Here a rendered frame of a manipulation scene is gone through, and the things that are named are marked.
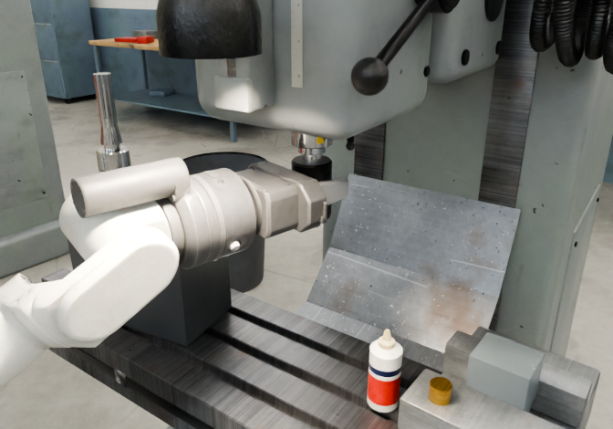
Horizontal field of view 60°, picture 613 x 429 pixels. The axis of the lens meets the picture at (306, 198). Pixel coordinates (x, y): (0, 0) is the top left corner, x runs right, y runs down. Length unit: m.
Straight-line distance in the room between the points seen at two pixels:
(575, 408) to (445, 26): 0.42
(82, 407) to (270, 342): 1.52
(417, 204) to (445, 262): 0.11
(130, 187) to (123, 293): 0.09
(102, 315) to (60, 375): 1.99
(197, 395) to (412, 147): 0.54
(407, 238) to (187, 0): 0.69
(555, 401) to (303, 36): 0.45
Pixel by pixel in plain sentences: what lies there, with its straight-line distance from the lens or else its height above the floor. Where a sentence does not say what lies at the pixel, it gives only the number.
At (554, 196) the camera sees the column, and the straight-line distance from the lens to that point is 0.92.
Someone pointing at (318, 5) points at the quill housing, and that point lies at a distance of 0.47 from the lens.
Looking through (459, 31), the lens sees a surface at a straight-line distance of 0.63.
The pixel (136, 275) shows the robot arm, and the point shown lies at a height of 1.22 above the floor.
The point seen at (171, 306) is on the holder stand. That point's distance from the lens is 0.81.
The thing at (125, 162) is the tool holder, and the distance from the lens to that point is 0.85.
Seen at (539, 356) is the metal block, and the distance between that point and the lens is 0.61.
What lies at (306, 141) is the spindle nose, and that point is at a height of 1.29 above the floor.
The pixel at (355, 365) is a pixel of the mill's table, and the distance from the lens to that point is 0.81.
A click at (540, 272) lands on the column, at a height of 1.01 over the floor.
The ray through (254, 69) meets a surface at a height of 1.38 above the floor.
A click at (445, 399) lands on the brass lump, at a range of 0.57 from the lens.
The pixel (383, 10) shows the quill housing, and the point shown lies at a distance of 0.50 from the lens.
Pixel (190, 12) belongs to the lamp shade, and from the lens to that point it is 0.36.
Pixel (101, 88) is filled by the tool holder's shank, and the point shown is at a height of 1.31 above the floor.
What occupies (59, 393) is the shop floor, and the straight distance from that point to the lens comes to 2.37.
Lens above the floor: 1.44
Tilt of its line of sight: 21 degrees down
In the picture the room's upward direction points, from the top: straight up
